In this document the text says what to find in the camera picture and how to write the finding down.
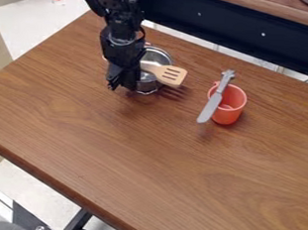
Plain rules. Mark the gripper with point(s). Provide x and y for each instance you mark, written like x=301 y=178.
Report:
x=122 y=53

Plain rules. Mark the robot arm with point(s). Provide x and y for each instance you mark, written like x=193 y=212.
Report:
x=108 y=1

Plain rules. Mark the silver pot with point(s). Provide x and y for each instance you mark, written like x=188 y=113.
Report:
x=157 y=57

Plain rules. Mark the orange cup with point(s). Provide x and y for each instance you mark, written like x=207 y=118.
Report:
x=231 y=107

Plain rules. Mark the wooden spatula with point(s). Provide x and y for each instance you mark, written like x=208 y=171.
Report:
x=170 y=74

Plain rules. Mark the grey toy knife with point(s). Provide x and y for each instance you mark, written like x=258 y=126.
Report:
x=215 y=99

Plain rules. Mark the wooden desk with black front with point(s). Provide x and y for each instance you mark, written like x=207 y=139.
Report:
x=237 y=30

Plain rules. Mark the black table leg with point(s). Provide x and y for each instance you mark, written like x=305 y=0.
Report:
x=77 y=221

